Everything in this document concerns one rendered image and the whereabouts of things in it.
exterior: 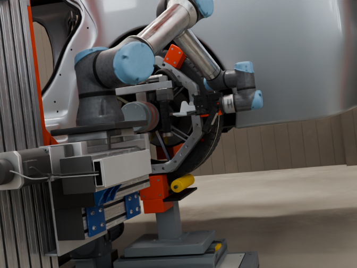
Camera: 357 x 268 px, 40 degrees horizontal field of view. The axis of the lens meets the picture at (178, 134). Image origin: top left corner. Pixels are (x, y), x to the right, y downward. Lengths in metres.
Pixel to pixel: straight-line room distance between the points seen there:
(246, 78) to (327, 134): 5.28
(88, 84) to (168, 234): 1.19
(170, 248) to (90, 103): 1.10
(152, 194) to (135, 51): 1.03
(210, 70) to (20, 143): 0.86
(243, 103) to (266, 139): 5.36
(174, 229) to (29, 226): 1.16
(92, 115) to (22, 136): 0.21
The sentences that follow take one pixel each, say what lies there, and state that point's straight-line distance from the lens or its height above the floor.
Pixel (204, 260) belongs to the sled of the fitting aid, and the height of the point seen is 0.16.
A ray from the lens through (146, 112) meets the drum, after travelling 2.16.
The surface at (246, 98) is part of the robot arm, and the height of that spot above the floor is 0.86.
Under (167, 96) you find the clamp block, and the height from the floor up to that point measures 0.91.
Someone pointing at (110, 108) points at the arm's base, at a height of 0.86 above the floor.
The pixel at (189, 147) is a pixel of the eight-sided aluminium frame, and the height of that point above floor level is 0.69.
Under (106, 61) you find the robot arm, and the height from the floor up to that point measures 0.99.
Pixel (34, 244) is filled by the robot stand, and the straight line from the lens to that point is 1.47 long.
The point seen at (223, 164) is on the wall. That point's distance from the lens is 7.49.
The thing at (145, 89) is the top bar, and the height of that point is 0.96.
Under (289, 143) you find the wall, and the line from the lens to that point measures 7.25.
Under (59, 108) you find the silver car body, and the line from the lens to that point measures 2.76.
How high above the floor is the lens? 0.78
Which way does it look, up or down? 1 degrees down
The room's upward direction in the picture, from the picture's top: 7 degrees counter-clockwise
